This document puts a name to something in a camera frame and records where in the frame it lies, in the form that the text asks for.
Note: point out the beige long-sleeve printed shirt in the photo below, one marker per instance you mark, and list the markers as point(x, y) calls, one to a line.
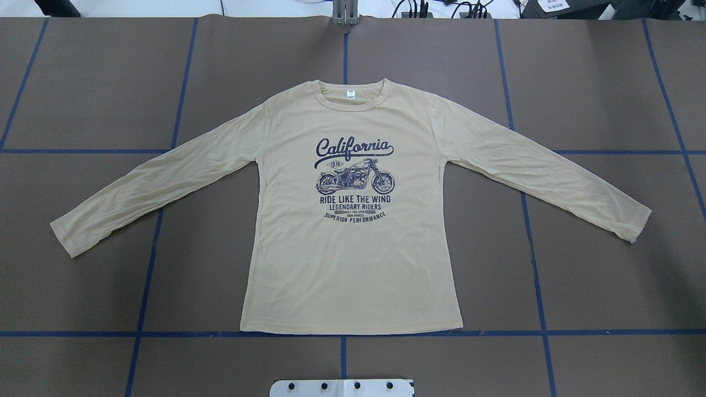
point(350, 230)

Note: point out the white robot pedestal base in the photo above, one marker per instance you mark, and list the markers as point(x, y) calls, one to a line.
point(343, 387)

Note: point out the grey aluminium frame post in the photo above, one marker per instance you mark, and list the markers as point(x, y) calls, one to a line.
point(345, 12)

